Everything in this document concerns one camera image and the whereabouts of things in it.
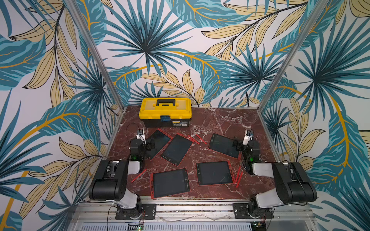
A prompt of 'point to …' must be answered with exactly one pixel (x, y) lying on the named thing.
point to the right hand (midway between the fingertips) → (243, 137)
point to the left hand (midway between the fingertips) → (145, 138)
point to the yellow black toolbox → (165, 112)
